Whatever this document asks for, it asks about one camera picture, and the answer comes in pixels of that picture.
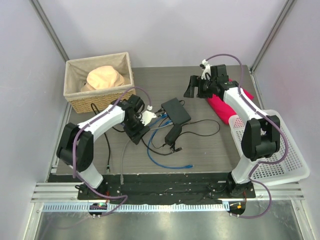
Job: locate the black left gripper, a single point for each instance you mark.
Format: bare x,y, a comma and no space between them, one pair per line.
136,135

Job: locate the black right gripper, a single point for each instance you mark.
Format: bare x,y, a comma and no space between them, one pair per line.
195,81

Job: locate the black network switch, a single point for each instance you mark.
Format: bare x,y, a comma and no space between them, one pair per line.
176,111

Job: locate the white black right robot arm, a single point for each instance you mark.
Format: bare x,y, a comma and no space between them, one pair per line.
261,137

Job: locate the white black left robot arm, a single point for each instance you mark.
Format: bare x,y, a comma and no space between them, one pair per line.
76,144

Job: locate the red folded cloth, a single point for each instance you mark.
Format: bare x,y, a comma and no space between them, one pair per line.
223,110

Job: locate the black power adapter brick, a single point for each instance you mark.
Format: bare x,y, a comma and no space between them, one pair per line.
173,134

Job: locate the peach cloth hat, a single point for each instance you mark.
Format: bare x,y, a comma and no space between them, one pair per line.
103,77

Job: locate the wicker basket with liner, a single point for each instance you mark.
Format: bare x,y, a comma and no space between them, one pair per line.
76,71

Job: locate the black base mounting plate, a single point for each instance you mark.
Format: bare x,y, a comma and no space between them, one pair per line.
172,188

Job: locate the white perforated plastic basket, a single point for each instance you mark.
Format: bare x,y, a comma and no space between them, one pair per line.
285,166

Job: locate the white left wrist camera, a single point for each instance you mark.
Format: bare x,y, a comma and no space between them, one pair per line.
147,116

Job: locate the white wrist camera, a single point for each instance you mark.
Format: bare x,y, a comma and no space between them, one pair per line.
206,70
147,116

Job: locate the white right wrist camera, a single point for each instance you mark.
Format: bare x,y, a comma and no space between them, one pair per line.
206,70

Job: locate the white slotted cable duct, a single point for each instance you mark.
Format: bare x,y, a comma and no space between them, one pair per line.
61,207

